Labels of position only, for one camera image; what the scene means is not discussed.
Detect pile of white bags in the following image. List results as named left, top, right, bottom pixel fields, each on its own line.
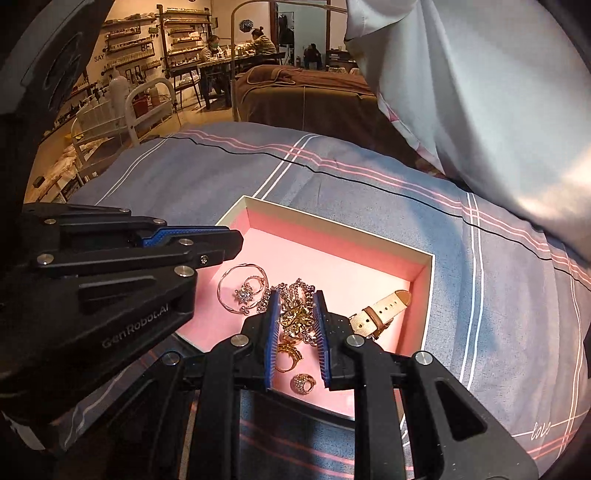
left=34, top=143, right=93, bottom=197

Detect white pillow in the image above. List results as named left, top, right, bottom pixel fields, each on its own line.
left=344, top=0, right=591, bottom=257

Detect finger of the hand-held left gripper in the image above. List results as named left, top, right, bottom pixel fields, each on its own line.
left=23, top=204, right=245, bottom=251
left=32, top=240, right=242, bottom=288

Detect pink-lined cardboard box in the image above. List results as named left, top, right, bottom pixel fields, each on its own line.
left=178, top=196, right=437, bottom=418

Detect plain gold ring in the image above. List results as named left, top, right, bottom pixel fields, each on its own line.
left=276, top=339, right=305, bottom=374

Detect gold cluster ring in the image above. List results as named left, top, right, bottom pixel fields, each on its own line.
left=291, top=373, right=317, bottom=395

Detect silver bangle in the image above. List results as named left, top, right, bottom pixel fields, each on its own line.
left=217, top=263, right=271, bottom=315

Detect sparkly flower ring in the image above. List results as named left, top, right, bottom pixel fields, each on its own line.
left=233, top=276, right=269, bottom=305

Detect dark work table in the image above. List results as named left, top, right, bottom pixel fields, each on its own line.
left=198, top=52, right=287, bottom=109

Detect white bottle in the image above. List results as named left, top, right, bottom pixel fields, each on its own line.
left=109, top=74, right=129, bottom=112

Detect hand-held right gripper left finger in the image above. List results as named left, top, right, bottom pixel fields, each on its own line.
left=88, top=288, right=281, bottom=480

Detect gold and silver chain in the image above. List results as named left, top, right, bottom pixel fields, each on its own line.
left=263, top=277, right=324, bottom=347

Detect beige strap wristwatch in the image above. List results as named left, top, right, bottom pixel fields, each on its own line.
left=348, top=290, right=411, bottom=340

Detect wooden wall display shelves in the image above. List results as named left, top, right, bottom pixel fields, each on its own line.
left=102, top=6, right=211, bottom=80

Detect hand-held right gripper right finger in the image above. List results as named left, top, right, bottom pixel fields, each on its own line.
left=312, top=289, right=541, bottom=480

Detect white metal bed frame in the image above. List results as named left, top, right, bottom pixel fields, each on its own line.
left=124, top=78, right=179, bottom=146

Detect brown covered bed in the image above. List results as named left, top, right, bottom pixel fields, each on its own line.
left=233, top=65, right=386, bottom=141

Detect white wire rack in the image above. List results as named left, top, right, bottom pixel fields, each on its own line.
left=71, top=99, right=129, bottom=185

